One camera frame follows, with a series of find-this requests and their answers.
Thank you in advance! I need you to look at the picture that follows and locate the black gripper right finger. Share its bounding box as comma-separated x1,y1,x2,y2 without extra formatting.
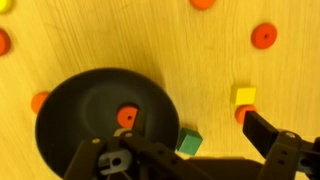
242,110,320,180

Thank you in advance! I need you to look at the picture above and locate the green wooden cube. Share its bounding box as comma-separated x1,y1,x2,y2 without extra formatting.
175,127,204,157

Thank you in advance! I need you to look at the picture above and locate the yellow wooden cube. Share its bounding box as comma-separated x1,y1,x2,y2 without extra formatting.
230,86,258,107

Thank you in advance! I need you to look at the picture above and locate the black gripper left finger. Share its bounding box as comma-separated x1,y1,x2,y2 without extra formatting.
63,106,201,180

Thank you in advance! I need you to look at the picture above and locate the black bowl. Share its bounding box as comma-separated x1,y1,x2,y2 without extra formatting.
34,67,181,179

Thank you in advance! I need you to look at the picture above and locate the orange disc with hole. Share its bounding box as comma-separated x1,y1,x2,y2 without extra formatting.
0,28,12,57
30,91,51,115
189,0,217,11
250,22,279,51
234,104,258,125
116,105,140,129

